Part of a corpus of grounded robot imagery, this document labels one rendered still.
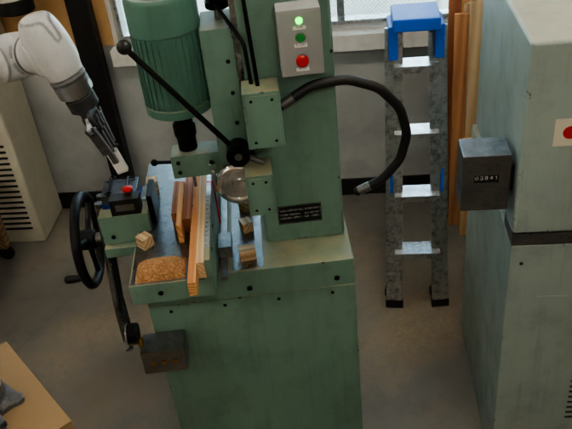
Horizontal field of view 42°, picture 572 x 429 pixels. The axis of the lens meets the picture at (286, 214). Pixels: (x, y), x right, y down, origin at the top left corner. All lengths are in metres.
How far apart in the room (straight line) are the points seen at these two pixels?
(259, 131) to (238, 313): 0.56
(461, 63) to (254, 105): 1.50
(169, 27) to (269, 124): 0.32
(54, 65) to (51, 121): 1.94
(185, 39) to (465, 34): 1.51
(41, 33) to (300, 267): 0.87
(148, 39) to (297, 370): 1.06
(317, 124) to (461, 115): 1.40
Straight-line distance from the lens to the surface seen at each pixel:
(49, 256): 3.66
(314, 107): 1.86
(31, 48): 1.81
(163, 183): 2.23
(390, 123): 2.67
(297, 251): 2.03
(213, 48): 1.83
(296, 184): 1.96
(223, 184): 1.92
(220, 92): 1.87
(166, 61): 1.83
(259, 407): 2.36
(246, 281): 2.01
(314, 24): 1.71
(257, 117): 1.77
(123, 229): 2.04
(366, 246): 3.34
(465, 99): 3.17
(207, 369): 2.24
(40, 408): 1.98
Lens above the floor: 2.04
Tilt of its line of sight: 35 degrees down
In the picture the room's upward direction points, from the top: 7 degrees counter-clockwise
